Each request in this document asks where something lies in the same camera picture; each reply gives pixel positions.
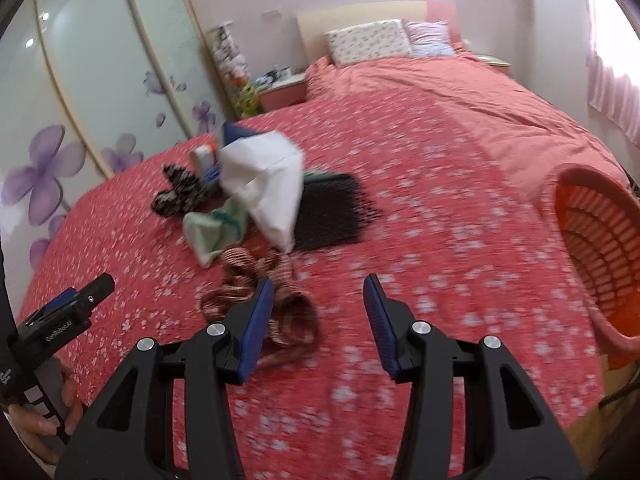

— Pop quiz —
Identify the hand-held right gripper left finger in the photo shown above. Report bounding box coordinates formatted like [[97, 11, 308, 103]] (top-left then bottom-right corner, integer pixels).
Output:
[[54, 278, 277, 480]]

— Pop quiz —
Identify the pink curtain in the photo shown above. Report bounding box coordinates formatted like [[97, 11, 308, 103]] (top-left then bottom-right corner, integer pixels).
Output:
[[585, 0, 640, 141]]

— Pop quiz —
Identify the small white orange box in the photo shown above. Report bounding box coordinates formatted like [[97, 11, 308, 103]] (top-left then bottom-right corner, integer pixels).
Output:
[[190, 142, 223, 181]]

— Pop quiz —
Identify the green yellow toy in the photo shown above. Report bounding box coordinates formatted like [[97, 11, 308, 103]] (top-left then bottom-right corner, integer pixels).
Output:
[[237, 82, 261, 113]]

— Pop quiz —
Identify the wardrobe with purple flowers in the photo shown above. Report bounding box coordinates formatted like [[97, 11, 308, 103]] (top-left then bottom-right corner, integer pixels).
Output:
[[0, 0, 226, 311]]

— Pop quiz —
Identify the pink striped pillow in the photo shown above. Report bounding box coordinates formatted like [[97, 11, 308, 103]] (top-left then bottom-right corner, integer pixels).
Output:
[[404, 21, 458, 58]]

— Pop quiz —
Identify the black garment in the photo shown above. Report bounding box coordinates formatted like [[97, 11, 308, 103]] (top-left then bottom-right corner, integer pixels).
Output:
[[292, 172, 381, 251]]

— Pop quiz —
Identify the black white patterned cloth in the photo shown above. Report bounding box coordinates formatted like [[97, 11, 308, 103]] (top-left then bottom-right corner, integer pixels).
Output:
[[151, 162, 221, 218]]

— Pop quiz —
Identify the pink duvet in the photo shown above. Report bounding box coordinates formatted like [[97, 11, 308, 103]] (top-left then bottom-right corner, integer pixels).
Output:
[[305, 52, 631, 221]]

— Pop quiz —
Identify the pink nightstand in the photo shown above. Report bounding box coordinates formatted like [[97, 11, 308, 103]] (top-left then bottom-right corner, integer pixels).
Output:
[[252, 72, 307, 112]]

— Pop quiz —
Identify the person's left hand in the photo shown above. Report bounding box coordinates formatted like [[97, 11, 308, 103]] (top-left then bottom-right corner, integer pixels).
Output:
[[4, 360, 85, 466]]

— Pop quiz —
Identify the white topped nightstand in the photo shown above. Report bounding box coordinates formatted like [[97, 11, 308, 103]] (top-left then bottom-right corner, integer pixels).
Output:
[[477, 54, 513, 77]]

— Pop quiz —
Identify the red floral blanket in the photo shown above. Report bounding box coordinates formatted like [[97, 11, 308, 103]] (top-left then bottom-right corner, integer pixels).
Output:
[[17, 95, 608, 480]]

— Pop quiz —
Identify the white floral pillow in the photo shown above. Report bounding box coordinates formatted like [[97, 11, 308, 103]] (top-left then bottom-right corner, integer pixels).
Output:
[[324, 19, 413, 67]]

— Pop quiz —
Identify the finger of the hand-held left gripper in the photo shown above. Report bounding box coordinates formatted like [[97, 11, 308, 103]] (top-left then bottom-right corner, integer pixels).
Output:
[[30, 273, 116, 324]]

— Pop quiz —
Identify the light green cloth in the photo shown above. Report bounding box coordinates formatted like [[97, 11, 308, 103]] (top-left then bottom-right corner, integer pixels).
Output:
[[182, 199, 248, 268]]

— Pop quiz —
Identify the blue garment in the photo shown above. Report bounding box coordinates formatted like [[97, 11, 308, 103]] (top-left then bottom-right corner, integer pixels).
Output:
[[221, 121, 266, 146]]

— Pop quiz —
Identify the orange plastic basket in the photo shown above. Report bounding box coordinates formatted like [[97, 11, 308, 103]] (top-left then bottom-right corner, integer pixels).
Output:
[[552, 164, 640, 368]]

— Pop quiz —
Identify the brown striped ribbon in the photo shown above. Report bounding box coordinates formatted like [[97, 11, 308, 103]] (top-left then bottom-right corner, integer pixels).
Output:
[[200, 247, 321, 368]]

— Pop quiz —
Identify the white cloth garment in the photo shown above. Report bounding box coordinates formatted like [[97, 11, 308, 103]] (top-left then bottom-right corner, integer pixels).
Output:
[[220, 130, 305, 253]]

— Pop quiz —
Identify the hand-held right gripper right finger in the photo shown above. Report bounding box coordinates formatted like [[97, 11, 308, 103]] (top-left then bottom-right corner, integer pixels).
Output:
[[363, 273, 586, 480]]

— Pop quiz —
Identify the beige pink headboard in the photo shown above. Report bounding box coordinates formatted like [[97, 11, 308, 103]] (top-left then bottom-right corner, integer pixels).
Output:
[[296, 1, 463, 68]]

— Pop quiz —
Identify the tall stand with plush toys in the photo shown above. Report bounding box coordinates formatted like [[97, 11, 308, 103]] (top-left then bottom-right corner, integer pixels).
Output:
[[207, 20, 261, 116]]

